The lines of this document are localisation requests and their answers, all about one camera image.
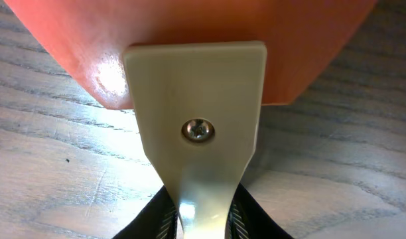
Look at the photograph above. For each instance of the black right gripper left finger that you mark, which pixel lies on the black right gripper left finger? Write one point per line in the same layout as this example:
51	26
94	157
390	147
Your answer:
157	220

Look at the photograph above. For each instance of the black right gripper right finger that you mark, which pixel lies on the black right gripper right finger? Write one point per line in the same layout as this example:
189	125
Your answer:
248	220

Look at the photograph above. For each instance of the orange scraper with wooden handle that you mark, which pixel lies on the orange scraper with wooden handle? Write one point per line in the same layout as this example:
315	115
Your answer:
196	74

